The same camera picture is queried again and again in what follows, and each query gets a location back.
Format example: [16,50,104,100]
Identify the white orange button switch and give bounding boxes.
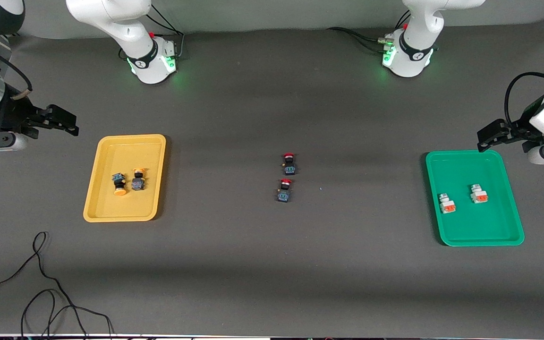
[470,184,489,204]
[438,192,457,214]

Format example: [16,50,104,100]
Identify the yellow push button switch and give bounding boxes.
[112,172,128,197]
[131,167,147,192]

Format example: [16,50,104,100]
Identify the green plastic tray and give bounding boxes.
[425,150,525,247]

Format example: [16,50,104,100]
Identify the yellow plastic tray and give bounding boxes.
[83,134,167,222]

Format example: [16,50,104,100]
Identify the dark grey table cover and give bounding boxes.
[0,21,544,339]

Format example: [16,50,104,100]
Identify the loose thin black cable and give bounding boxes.
[0,231,114,338]

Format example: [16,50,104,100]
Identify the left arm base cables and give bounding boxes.
[326,9,412,53]

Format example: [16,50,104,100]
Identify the red push button switch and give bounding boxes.
[276,178,293,203]
[281,153,298,176]

